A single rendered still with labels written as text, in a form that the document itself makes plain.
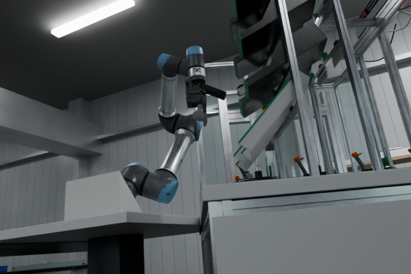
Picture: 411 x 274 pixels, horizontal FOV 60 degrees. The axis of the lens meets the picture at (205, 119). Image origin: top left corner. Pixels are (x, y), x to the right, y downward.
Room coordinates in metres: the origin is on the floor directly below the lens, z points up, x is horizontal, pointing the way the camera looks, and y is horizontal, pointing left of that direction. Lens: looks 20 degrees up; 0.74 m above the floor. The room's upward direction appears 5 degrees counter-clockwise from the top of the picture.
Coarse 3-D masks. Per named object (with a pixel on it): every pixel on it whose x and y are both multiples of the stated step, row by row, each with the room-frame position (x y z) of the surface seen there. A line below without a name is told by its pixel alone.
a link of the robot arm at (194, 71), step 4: (192, 68) 1.35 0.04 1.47; (196, 68) 1.34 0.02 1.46; (200, 68) 1.35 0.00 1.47; (188, 72) 1.37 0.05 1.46; (192, 72) 1.35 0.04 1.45; (196, 72) 1.35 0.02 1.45; (200, 72) 1.35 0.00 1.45; (204, 72) 1.37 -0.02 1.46; (188, 76) 1.37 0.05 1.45; (192, 76) 1.36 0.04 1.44; (204, 76) 1.37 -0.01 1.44
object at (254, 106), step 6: (306, 72) 1.14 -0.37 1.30; (270, 90) 1.12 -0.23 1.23; (264, 96) 1.14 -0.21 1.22; (270, 96) 1.17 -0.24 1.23; (240, 102) 1.11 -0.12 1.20; (246, 102) 1.11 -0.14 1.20; (252, 102) 1.13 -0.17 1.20; (258, 102) 1.16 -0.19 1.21; (264, 102) 1.20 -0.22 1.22; (240, 108) 1.18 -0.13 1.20; (246, 108) 1.16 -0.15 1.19; (252, 108) 1.19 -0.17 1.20; (258, 108) 1.22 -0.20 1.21; (246, 114) 1.22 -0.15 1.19
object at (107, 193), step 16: (96, 176) 1.45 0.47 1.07; (112, 176) 1.41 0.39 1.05; (80, 192) 1.48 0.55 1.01; (96, 192) 1.44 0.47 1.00; (112, 192) 1.41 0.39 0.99; (128, 192) 1.45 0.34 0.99; (80, 208) 1.48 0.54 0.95; (96, 208) 1.44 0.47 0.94; (112, 208) 1.41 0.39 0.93; (128, 208) 1.45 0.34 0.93
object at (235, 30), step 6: (264, 6) 1.10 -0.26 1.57; (252, 12) 1.10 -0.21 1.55; (258, 12) 1.12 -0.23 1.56; (234, 18) 1.11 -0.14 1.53; (246, 18) 1.12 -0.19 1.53; (252, 18) 1.14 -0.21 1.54; (258, 18) 1.16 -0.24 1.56; (234, 24) 1.12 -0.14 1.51; (240, 24) 1.14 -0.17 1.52; (246, 24) 1.16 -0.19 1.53; (252, 24) 1.18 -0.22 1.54; (234, 30) 1.15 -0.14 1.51; (240, 30) 1.18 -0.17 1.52; (234, 36) 1.19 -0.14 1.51; (234, 42) 1.24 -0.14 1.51
